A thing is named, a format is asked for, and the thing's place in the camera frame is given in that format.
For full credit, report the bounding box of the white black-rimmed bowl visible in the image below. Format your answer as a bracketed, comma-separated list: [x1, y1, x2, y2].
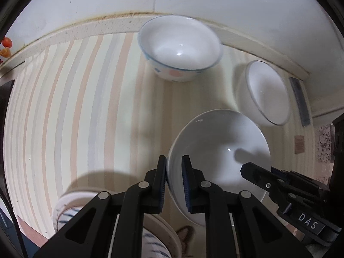
[236, 61, 291, 126]

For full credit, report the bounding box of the black cooktop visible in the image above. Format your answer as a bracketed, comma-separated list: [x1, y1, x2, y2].
[0, 80, 15, 120]

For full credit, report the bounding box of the floral patterned white bowl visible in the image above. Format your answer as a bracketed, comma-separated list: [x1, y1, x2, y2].
[138, 15, 223, 82]

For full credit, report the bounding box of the black cable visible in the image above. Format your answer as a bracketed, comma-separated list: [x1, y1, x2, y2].
[0, 187, 29, 258]

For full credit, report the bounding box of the small brown card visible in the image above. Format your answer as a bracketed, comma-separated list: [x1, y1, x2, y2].
[295, 135, 305, 154]

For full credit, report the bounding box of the white blue-leaf patterned plate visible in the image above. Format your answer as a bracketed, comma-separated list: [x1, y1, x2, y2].
[52, 191, 172, 257]

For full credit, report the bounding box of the colourful fruit sticker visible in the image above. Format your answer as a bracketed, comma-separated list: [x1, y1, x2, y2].
[0, 37, 13, 64]

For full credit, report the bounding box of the blue smartphone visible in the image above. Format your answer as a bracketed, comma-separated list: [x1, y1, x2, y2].
[289, 77, 311, 127]

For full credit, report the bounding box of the large white blue-rimmed bowl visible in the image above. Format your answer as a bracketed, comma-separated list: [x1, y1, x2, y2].
[167, 109, 271, 227]

